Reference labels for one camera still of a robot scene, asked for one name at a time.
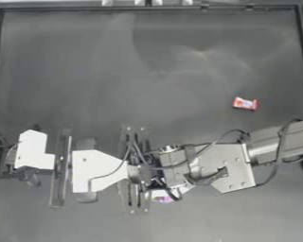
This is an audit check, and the black camera cable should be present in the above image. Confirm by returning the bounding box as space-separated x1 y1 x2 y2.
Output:
88 128 250 194

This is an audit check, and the black table frame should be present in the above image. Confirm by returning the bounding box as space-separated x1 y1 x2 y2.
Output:
0 0 303 127

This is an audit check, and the clear bag with pink zip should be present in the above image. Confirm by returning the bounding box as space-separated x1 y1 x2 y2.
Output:
151 188 175 205

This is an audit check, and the red candy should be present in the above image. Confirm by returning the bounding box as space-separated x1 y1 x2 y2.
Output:
231 95 259 112

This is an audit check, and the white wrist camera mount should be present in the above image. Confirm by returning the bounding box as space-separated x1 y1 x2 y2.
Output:
71 149 130 194
12 129 57 171

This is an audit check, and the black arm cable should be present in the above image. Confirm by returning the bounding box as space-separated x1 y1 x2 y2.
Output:
253 118 303 188

